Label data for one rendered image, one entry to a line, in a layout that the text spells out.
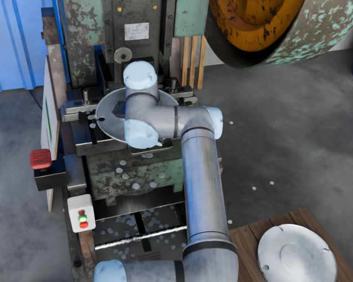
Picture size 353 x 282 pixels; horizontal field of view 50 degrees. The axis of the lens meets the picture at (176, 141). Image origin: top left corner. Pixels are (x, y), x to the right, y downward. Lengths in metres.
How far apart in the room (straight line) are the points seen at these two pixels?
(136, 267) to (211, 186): 0.21
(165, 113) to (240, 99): 1.87
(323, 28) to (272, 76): 2.00
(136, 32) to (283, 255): 0.95
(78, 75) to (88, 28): 0.47
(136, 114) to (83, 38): 0.33
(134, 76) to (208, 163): 0.27
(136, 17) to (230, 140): 1.38
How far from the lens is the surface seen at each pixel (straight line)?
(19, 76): 2.67
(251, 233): 1.55
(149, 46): 1.19
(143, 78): 0.86
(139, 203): 1.61
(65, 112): 1.38
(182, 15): 1.12
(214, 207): 0.70
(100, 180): 1.32
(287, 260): 1.51
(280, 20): 1.05
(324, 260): 1.57
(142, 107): 0.84
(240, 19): 1.32
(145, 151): 1.16
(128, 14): 1.12
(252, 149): 2.34
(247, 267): 1.48
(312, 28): 0.98
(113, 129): 1.23
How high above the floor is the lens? 1.63
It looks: 45 degrees down
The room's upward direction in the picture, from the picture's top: 6 degrees clockwise
